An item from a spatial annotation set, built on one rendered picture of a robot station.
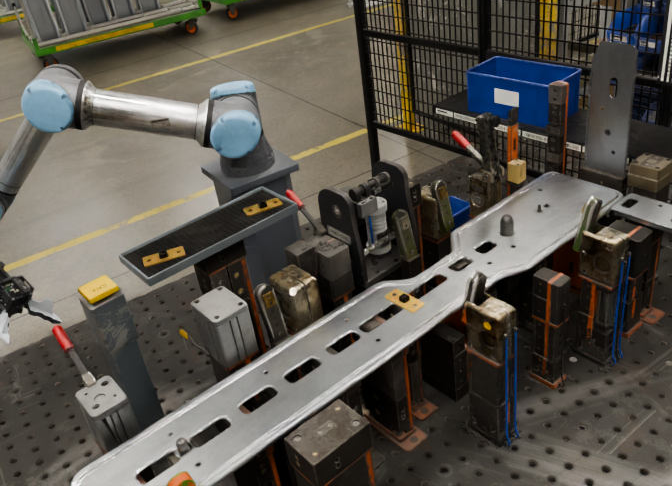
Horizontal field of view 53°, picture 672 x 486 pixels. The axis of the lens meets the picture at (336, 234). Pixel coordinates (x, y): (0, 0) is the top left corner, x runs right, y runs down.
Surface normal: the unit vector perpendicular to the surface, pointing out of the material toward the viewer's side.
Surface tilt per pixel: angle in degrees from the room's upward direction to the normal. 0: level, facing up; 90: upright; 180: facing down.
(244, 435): 0
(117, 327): 90
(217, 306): 0
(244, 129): 93
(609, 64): 90
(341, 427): 0
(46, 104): 87
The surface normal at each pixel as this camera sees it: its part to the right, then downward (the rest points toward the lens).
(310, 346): -0.13, -0.85
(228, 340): 0.64, 0.32
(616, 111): -0.76, 0.42
